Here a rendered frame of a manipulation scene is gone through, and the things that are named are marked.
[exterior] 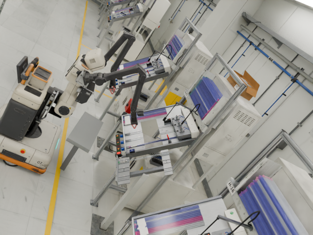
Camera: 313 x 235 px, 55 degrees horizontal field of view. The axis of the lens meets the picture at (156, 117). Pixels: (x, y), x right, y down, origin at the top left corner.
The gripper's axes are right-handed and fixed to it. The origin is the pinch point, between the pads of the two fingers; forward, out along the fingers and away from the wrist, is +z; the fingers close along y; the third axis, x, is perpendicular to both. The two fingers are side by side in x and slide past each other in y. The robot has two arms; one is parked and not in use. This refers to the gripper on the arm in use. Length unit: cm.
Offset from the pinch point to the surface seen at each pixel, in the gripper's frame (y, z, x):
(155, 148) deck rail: -20.2, 13.1, -18.6
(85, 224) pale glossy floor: -52, 72, 57
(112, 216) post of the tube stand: -53, 65, 29
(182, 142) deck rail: -20, 9, -46
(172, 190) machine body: -19, 76, -36
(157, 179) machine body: -20, 55, -19
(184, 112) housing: 19, -1, -55
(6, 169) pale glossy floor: -16, 24, 126
